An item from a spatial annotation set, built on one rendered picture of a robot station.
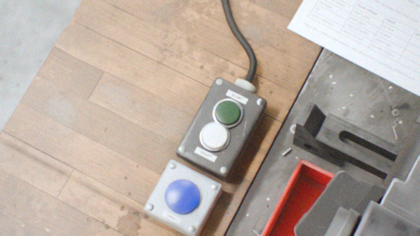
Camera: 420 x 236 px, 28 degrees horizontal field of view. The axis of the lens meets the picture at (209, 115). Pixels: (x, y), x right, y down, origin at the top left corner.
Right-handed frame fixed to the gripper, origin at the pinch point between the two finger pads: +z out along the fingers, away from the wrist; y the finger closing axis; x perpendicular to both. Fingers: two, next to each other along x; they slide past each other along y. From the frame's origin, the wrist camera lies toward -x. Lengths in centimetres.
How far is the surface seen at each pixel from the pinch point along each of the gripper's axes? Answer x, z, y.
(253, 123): -2.5, 21.8, 11.8
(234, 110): -2.4, 21.4, 14.5
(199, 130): 1.9, 21.7, 16.3
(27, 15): 8, 128, 67
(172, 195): 9.5, 18.9, 14.1
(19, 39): 13, 127, 65
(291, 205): 2.3, 21.4, 2.5
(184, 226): 11.5, 18.6, 10.9
